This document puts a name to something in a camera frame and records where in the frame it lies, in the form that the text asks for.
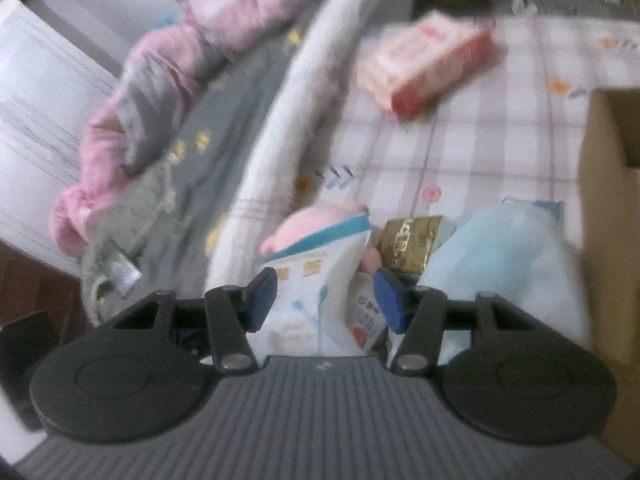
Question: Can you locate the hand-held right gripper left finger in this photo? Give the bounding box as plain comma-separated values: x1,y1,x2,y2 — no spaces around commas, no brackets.
114,267,279,374

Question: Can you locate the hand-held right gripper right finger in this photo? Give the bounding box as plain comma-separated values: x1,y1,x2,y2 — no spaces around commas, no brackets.
374,267,533,376

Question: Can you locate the white teal-edged tissue pack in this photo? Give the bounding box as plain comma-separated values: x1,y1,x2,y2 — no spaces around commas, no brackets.
247,212,373,358

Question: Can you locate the gold tissue packet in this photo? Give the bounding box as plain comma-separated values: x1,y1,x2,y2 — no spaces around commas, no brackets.
375,215,446,276

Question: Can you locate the pink plush doll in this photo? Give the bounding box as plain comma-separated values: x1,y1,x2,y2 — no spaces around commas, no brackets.
260,200,383,276

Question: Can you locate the large cardboard box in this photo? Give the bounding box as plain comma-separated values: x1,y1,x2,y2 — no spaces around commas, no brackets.
580,87,640,466

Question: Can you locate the small white wipes packet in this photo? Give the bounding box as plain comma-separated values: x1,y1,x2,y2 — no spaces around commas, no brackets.
345,272,391,353

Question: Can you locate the white plastic bag blue print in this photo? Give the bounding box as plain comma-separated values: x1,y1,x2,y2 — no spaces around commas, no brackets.
387,197,593,366

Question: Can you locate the grey printed bed sheet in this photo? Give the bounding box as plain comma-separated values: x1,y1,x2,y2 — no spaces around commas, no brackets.
80,0,321,326

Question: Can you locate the white fringed blanket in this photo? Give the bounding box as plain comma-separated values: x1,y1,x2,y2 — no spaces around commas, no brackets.
205,0,416,301

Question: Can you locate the pink red tissue pack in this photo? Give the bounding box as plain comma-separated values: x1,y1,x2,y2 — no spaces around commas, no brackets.
355,10,498,118

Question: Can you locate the pink quilt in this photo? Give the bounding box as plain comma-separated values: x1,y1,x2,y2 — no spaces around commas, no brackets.
50,0,331,256

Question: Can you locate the white cabinet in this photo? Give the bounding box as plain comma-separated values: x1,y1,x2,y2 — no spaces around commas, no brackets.
0,0,118,276

